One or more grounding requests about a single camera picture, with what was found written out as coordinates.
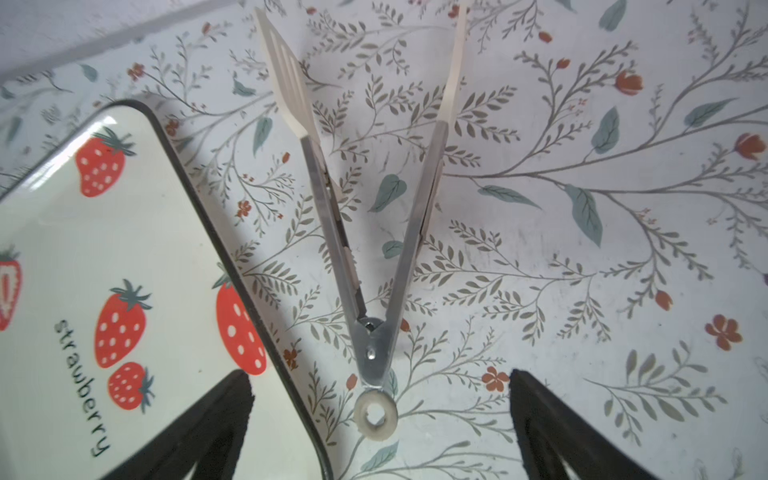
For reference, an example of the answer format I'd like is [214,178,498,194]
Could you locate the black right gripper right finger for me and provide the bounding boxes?
[509,369,653,479]

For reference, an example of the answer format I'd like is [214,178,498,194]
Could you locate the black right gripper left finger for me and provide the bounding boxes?
[105,370,254,479]

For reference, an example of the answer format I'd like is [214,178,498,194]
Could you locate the strawberry print serving tray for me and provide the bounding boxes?
[1,101,332,479]

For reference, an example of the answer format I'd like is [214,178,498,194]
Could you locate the white slotted tongs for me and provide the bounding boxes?
[256,5,467,441]

